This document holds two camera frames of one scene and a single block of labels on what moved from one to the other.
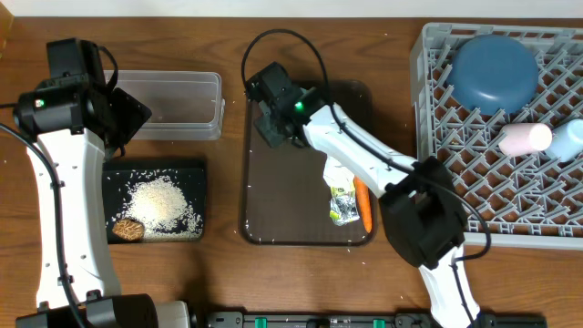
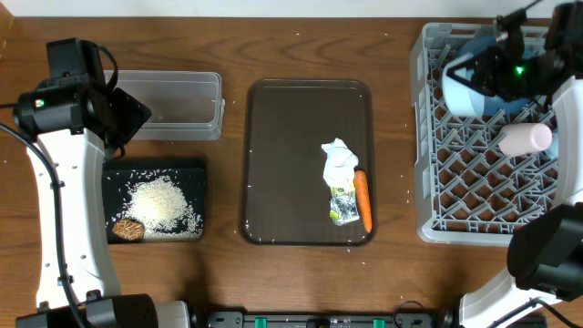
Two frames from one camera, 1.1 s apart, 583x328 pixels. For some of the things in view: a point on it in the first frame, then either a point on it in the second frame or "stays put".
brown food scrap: (128, 230) stays put
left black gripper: (135, 113) stays put
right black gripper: (267, 124) → (486, 67)
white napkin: (336, 175) stays put
